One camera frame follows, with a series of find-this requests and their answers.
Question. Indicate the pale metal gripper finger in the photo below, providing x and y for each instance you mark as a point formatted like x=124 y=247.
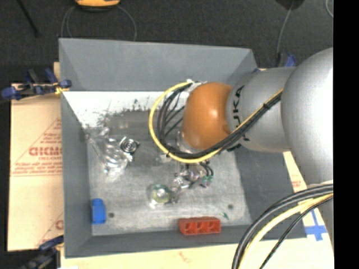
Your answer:
x=175 y=196
x=180 y=182

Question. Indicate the clear round glass thing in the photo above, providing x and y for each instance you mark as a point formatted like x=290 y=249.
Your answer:
x=159 y=195

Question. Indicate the red-brown flat block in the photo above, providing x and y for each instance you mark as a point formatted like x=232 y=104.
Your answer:
x=199 y=226

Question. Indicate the round silver spiral disc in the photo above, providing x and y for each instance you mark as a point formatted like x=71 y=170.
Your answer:
x=129 y=144

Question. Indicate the clear plastic bottle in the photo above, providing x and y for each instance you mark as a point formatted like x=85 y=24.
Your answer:
x=112 y=158

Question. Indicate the blue block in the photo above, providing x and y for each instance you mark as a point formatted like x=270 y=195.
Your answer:
x=98 y=211

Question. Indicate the grey metal bin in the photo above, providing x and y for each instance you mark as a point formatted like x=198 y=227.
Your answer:
x=157 y=66

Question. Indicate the brown cardboard board red print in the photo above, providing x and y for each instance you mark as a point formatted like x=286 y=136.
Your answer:
x=33 y=183

